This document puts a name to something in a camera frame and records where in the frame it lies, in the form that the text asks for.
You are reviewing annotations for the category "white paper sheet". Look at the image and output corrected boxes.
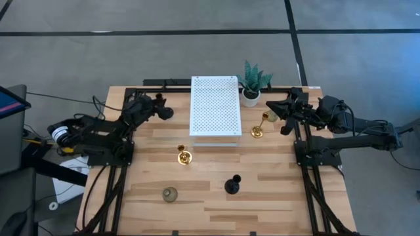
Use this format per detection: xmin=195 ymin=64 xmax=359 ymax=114
xmin=52 ymin=155 xmax=90 ymax=204

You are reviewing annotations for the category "monitor with blue screen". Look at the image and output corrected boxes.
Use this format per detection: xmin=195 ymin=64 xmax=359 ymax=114
xmin=0 ymin=85 xmax=32 ymax=119

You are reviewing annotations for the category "tall black candlestick holder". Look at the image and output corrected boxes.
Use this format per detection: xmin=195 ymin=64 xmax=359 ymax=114
xmin=224 ymin=174 xmax=242 ymax=195

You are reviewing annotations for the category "short gold candlestick holder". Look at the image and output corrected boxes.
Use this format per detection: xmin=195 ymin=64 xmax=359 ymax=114
xmin=177 ymin=144 xmax=193 ymax=166

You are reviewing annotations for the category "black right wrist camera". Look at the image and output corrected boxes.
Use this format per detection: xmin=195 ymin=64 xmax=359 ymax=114
xmin=293 ymin=92 xmax=310 ymax=106

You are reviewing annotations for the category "black stand beam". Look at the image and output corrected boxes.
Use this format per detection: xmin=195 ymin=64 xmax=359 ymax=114
xmin=19 ymin=140 xmax=88 ymax=187

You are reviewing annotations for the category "thin black floor cable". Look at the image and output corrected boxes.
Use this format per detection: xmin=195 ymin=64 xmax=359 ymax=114
xmin=26 ymin=92 xmax=108 ymax=106
xmin=388 ymin=150 xmax=420 ymax=171

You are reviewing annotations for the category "black aluminium extrusion frame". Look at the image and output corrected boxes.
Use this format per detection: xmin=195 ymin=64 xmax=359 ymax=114
xmin=73 ymin=85 xmax=362 ymax=236

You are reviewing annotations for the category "tall gold candlestick holder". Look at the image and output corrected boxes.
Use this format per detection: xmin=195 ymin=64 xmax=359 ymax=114
xmin=250 ymin=111 xmax=270 ymax=139

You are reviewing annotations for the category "gray stand leg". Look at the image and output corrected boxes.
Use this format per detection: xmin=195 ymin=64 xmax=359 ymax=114
xmin=398 ymin=118 xmax=420 ymax=136

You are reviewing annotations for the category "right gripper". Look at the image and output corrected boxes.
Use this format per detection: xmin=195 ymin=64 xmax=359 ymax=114
xmin=265 ymin=99 xmax=318 ymax=136

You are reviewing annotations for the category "olive green round knob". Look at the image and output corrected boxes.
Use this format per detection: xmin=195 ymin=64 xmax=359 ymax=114
xmin=161 ymin=186 xmax=179 ymax=203

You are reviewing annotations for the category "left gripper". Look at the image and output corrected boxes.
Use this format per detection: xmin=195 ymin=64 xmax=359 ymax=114
xmin=139 ymin=98 xmax=164 ymax=121

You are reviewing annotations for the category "green plant in white pot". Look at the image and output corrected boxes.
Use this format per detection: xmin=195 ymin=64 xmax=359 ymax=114
xmin=236 ymin=60 xmax=274 ymax=108

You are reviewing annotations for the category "white perforated metal shelf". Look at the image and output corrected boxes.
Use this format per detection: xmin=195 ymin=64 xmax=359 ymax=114
xmin=189 ymin=75 xmax=243 ymax=148

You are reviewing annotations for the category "gray computer case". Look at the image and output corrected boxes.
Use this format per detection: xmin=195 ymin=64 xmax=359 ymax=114
xmin=0 ymin=84 xmax=28 ymax=175

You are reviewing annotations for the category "black bar behind table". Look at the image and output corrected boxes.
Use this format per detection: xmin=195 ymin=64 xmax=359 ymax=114
xmin=142 ymin=79 xmax=192 ymax=87

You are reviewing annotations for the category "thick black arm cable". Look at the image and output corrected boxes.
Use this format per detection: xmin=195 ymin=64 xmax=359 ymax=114
xmin=91 ymin=94 xmax=124 ymax=121

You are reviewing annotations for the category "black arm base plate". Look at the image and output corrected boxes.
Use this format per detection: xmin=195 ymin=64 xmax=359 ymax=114
xmin=87 ymin=140 xmax=135 ymax=167
xmin=293 ymin=140 xmax=342 ymax=167

